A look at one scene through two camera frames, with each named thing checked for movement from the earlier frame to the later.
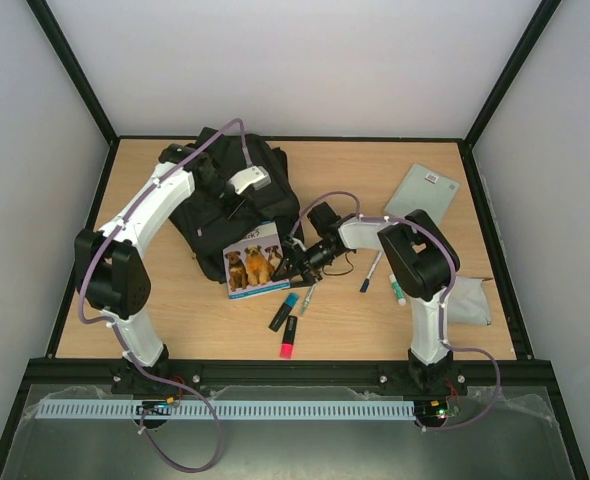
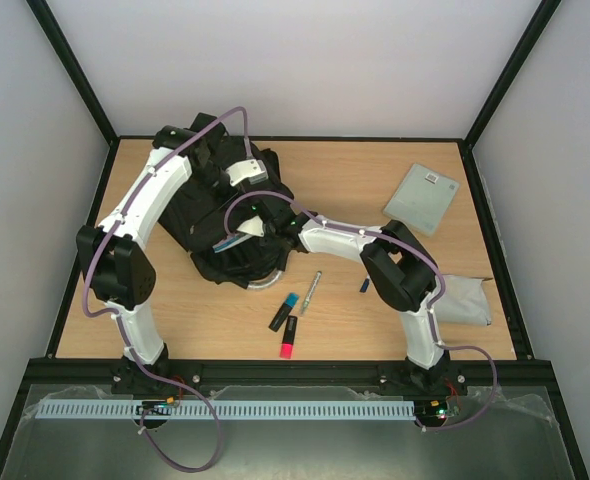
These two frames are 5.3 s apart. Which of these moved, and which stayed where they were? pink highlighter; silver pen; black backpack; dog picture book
Moved: dog picture book
Stayed: pink highlighter; black backpack; silver pen
